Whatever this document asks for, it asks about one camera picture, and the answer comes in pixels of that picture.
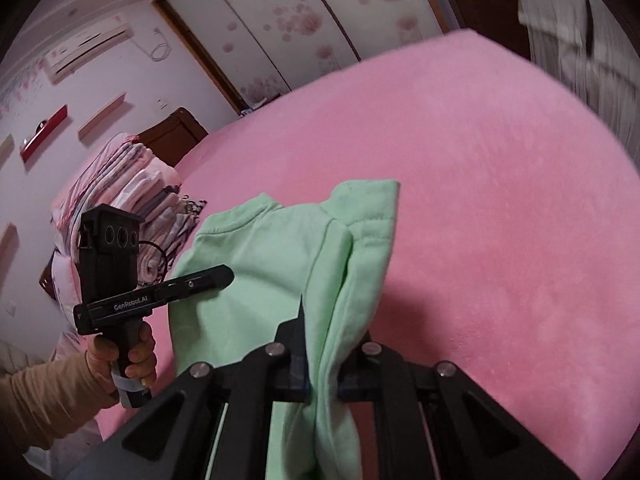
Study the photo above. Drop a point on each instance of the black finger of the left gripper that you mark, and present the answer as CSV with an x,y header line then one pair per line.
x,y
215,278

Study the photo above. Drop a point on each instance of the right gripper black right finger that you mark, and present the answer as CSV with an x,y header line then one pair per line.
x,y
435,422

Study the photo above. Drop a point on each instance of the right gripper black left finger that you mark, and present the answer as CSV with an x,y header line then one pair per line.
x,y
210,422

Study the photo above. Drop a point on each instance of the light green shirt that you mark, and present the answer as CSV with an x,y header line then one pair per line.
x,y
325,262

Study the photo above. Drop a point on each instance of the beige sleeved left forearm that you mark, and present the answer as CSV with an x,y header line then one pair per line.
x,y
49,401

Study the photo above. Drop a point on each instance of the stack of folded clothes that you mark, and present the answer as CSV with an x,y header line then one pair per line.
x,y
169,220

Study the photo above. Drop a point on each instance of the folded pink striped quilt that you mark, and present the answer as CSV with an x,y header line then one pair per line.
x,y
123,174

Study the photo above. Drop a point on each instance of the dark wooden headboard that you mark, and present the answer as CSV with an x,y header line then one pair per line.
x,y
174,137

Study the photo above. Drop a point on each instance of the pink fleece bed blanket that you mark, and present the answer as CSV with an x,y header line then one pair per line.
x,y
516,253

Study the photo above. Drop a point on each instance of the floral sliding wardrobe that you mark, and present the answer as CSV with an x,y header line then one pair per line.
x,y
258,50

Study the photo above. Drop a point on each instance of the beige lace covered furniture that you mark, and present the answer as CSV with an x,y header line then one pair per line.
x,y
580,43

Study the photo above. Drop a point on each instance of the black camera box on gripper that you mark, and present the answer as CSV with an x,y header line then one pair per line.
x,y
108,252

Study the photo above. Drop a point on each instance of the pink wall shelf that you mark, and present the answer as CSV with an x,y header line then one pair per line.
x,y
101,115

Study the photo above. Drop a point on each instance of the red wall shelf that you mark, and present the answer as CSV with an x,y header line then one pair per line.
x,y
44,129

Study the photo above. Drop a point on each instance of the white wall air conditioner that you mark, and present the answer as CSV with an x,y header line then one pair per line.
x,y
79,49

